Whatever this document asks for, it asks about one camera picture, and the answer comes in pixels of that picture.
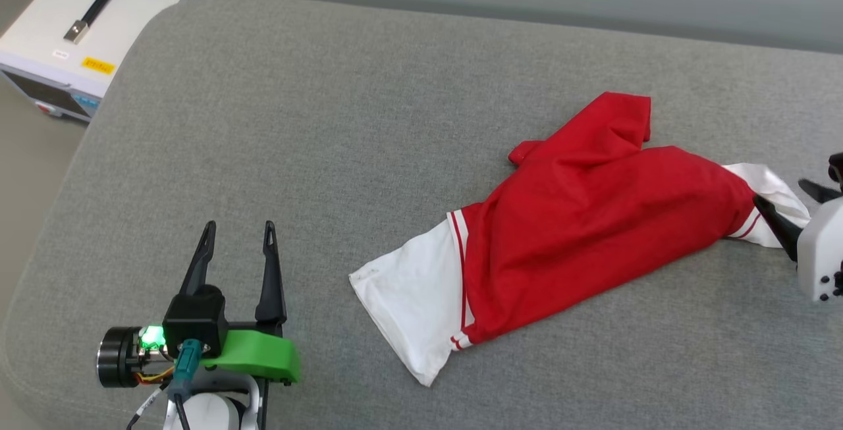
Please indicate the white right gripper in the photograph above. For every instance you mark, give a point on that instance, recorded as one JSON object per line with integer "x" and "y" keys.
{"x": 823, "y": 252}

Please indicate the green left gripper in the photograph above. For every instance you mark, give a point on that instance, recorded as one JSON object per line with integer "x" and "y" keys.
{"x": 263, "y": 351}

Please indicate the red white basketball jersey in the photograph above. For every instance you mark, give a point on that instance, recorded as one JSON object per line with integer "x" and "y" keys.
{"x": 593, "y": 219}

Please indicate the yellow warning label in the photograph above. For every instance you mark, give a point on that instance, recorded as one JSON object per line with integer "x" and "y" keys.
{"x": 97, "y": 65}

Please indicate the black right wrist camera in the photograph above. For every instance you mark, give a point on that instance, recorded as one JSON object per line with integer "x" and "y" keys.
{"x": 836, "y": 168}

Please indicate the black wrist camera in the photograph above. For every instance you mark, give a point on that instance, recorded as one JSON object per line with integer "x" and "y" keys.
{"x": 194, "y": 318}
{"x": 836, "y": 168}

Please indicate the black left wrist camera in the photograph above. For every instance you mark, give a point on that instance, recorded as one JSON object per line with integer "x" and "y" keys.
{"x": 194, "y": 318}

